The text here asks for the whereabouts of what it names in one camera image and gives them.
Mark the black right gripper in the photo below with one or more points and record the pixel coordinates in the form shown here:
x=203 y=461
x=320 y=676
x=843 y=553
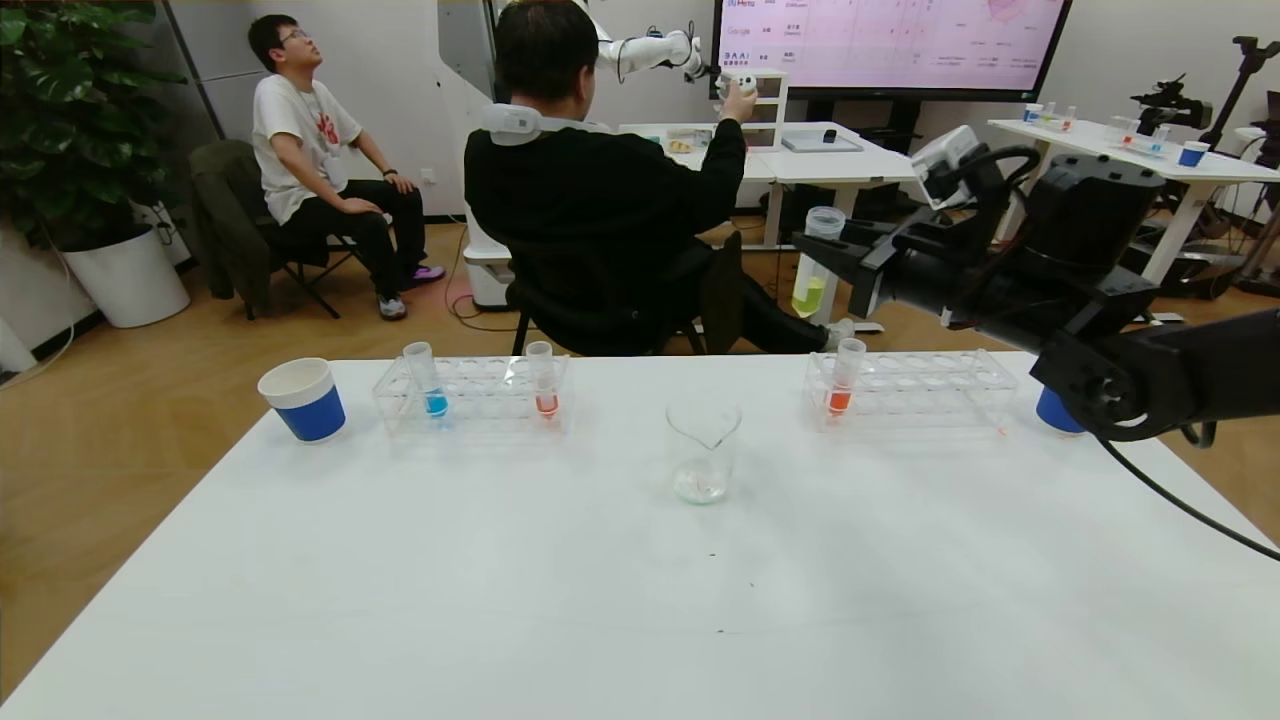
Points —
x=872 y=268

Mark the test tube with yellow pigment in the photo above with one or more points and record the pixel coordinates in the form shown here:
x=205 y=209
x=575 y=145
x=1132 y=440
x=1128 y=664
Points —
x=812 y=285

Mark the test tube with blue pigment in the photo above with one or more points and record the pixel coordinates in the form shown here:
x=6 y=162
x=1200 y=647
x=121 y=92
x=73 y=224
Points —
x=432 y=395

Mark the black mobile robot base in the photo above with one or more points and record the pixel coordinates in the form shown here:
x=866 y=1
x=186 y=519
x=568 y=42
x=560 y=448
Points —
x=1200 y=270

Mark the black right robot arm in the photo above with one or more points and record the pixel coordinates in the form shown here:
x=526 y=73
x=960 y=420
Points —
x=1160 y=370

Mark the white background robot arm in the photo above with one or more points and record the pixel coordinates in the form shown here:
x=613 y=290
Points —
x=650 y=50

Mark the black background robot arm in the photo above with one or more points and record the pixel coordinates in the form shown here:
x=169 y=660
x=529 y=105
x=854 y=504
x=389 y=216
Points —
x=1170 y=105

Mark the test tube with red pigment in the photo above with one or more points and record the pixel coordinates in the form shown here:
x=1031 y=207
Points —
x=545 y=395
x=842 y=390

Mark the clear acrylic test tube rack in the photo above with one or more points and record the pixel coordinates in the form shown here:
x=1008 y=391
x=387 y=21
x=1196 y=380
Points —
x=930 y=395
x=480 y=395

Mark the clear glass beaker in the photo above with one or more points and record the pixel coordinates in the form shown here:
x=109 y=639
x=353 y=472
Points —
x=703 y=455

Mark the white standing desk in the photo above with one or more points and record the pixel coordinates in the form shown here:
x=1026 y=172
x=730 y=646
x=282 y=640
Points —
x=850 y=165

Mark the grey tablet with black puck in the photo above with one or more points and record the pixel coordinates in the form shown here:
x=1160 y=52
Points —
x=820 y=145

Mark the black display stand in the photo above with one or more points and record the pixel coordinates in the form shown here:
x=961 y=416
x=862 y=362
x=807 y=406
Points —
x=905 y=112

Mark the black office chair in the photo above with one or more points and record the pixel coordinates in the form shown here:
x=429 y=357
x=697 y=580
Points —
x=720 y=300

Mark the small white shelf rack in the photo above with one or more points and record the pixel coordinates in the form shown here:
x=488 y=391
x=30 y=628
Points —
x=765 y=75

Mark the white handheld controller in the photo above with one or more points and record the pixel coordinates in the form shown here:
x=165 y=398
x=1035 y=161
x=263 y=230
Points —
x=742 y=85

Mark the blue paper cup white rim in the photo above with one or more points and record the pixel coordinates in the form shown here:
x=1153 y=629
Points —
x=310 y=410
x=1055 y=412

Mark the person in black sweater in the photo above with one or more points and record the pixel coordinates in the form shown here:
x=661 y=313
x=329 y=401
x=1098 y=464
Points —
x=590 y=210

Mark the long white table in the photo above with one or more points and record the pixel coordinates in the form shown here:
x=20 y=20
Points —
x=1230 y=170

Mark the white neck-worn headset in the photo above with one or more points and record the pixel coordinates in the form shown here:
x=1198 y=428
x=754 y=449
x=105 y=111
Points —
x=515 y=120

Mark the black tripod stand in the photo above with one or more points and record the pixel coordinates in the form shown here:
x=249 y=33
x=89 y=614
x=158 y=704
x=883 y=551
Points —
x=1250 y=50

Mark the white robot body column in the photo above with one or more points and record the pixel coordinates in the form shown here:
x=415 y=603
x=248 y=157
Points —
x=460 y=120

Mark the black folding chair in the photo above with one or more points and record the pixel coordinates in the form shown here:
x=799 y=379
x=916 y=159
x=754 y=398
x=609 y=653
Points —
x=310 y=255

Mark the person in white t-shirt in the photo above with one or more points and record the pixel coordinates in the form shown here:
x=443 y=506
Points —
x=300 y=130

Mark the olive green jacket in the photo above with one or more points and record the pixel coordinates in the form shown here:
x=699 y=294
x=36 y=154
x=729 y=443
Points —
x=225 y=220

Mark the white plant pot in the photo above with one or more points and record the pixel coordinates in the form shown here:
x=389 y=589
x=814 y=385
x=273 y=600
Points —
x=130 y=285

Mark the large green potted plant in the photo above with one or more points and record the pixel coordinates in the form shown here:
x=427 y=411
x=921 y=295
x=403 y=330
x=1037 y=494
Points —
x=70 y=120

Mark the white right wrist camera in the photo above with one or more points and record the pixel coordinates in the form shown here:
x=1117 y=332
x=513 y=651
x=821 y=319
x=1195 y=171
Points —
x=945 y=165

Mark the large wall display screen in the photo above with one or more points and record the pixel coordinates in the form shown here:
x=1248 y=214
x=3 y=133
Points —
x=900 y=50

